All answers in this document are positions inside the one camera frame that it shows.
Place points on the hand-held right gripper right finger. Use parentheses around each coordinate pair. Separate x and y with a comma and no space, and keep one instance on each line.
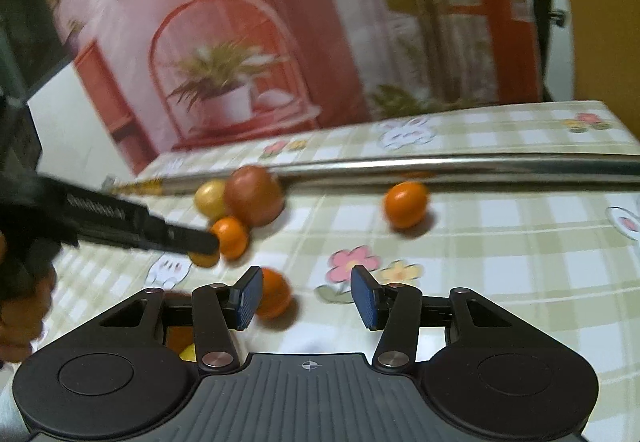
(364,297)

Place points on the large yellow citrus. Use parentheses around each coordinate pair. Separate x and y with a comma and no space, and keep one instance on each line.
(187,352)

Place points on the orange tangerine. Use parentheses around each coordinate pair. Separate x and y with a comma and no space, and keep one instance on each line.
(406,204)
(176,339)
(232,234)
(275,294)

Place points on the small brown longan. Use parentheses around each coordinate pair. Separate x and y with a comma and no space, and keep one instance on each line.
(204,259)

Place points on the printed room scene backdrop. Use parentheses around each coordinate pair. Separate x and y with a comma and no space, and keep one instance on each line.
(350,47)

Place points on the orange board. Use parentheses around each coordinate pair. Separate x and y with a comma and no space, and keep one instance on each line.
(610,22)

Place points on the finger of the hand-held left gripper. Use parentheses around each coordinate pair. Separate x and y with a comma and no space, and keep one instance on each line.
(140,224)

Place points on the person's left hand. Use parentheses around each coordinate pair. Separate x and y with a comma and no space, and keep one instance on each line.
(22,322)

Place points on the long metal pole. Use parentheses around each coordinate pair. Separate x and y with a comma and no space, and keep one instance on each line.
(400,167)

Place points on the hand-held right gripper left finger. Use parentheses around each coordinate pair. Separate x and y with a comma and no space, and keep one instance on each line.
(250,297)

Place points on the small yellow round fruit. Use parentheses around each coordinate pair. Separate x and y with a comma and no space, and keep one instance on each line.
(210,197)

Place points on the checked rabbit print tablecloth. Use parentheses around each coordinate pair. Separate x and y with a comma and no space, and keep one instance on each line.
(500,247)

